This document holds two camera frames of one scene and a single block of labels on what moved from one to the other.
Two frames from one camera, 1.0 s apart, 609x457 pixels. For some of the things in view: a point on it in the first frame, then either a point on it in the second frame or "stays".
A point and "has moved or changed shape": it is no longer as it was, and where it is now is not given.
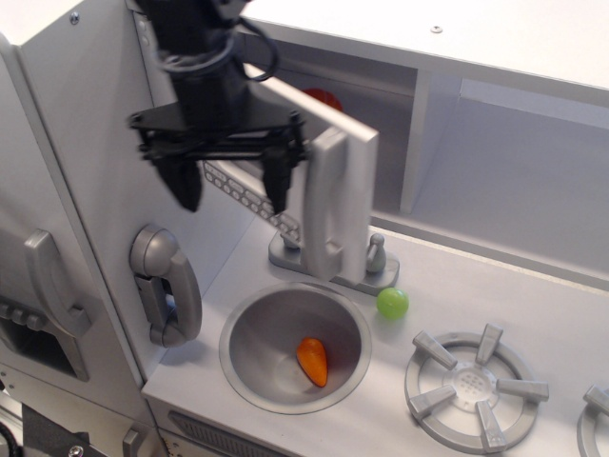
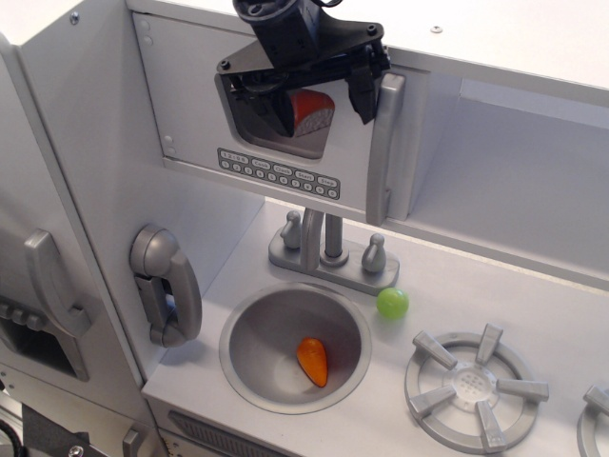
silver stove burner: (472, 391) stays
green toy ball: (393, 303) stays
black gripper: (218, 115) -> (300, 49)
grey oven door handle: (132, 442) stays
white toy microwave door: (342, 176) has moved or changed shape
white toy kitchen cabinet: (437, 286) stays
